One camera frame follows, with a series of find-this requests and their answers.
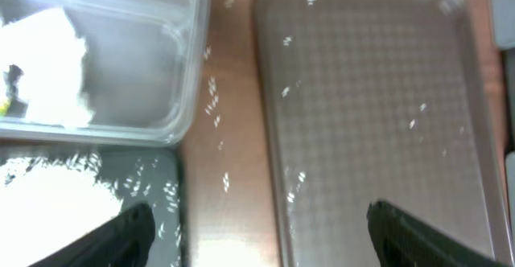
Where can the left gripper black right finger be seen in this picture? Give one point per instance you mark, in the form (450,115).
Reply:
(399,239)

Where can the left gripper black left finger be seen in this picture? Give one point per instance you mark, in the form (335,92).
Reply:
(124,240)

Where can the white tissue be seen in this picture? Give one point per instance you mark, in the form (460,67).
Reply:
(42,69)

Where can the green yellow snack wrapper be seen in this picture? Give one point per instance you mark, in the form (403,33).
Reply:
(4,106)

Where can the grey plastic dishwasher rack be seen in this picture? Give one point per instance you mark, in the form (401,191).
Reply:
(503,33)

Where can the black plastic tray bin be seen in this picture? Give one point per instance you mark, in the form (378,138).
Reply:
(161,170)

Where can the spilled white rice pile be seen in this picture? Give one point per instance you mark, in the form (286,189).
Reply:
(52,210)

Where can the brown plastic serving tray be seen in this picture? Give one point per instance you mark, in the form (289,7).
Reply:
(369,100)

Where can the clear plastic bin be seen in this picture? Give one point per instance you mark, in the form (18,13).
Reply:
(141,71)

